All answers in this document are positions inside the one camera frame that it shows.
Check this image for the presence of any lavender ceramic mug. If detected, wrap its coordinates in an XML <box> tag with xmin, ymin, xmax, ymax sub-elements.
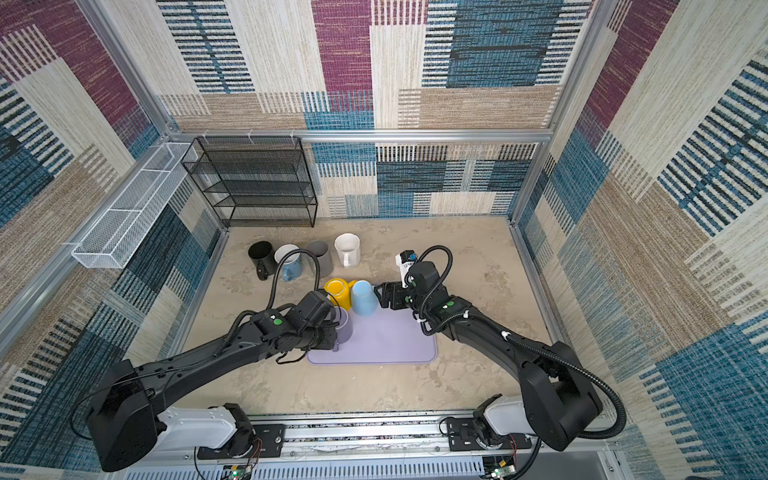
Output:
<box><xmin>334</xmin><ymin>307</ymin><xmax>354</xmax><ymax>350</ymax></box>

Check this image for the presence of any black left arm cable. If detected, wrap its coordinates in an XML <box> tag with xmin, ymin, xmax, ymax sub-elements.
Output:
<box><xmin>265</xmin><ymin>248</ymin><xmax>322</xmax><ymax>313</ymax></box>

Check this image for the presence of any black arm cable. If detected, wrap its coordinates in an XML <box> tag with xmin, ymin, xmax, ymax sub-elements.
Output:
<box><xmin>407</xmin><ymin>244</ymin><xmax>628</xmax><ymax>440</ymax></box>
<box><xmin>265</xmin><ymin>248</ymin><xmax>322</xmax><ymax>313</ymax></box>

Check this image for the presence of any yellow round mug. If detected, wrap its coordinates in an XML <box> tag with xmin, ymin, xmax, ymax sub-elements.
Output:
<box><xmin>324</xmin><ymin>278</ymin><xmax>357</xmax><ymax>311</ymax></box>

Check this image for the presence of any white wire mesh basket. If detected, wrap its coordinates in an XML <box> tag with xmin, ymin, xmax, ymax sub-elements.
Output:
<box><xmin>72</xmin><ymin>142</ymin><xmax>190</xmax><ymax>269</ymax></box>

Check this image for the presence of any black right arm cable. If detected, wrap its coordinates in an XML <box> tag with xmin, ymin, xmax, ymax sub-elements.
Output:
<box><xmin>407</xmin><ymin>244</ymin><xmax>628</xmax><ymax>440</ymax></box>

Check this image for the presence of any black ceramic mug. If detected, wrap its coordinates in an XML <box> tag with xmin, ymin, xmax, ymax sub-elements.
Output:
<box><xmin>248</xmin><ymin>241</ymin><xmax>277</xmax><ymax>281</ymax></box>

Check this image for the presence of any white ceramic mug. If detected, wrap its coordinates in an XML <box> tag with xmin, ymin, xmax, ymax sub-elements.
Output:
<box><xmin>334</xmin><ymin>233</ymin><xmax>361</xmax><ymax>268</ymax></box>

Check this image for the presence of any grey ceramic mug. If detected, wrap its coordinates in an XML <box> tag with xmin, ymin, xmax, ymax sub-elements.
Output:
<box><xmin>306</xmin><ymin>240</ymin><xmax>334</xmax><ymax>278</ymax></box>

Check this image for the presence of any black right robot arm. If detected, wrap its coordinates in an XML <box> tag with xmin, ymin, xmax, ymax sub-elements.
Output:
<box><xmin>374</xmin><ymin>261</ymin><xmax>616</xmax><ymax>451</ymax></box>

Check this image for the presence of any black wire shelf rack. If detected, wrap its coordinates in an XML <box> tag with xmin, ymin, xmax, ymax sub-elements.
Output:
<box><xmin>181</xmin><ymin>136</ymin><xmax>318</xmax><ymax>228</ymax></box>

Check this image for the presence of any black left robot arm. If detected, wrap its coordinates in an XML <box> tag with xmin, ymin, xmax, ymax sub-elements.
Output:
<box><xmin>85</xmin><ymin>290</ymin><xmax>337</xmax><ymax>472</ymax></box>

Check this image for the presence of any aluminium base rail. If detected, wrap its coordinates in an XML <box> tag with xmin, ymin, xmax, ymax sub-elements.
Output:
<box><xmin>112</xmin><ymin>410</ymin><xmax>633</xmax><ymax>479</ymax></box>

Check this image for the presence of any light blue plain mug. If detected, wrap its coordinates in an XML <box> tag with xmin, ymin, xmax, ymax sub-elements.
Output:
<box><xmin>350</xmin><ymin>280</ymin><xmax>379</xmax><ymax>317</ymax></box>

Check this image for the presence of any blue floral dotted mug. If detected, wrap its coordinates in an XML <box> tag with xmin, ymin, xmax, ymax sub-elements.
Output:
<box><xmin>274</xmin><ymin>244</ymin><xmax>303</xmax><ymax>282</ymax></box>

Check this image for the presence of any lavender plastic tray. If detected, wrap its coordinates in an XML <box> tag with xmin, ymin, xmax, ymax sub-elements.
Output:
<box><xmin>307</xmin><ymin>305</ymin><xmax>437</xmax><ymax>366</ymax></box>

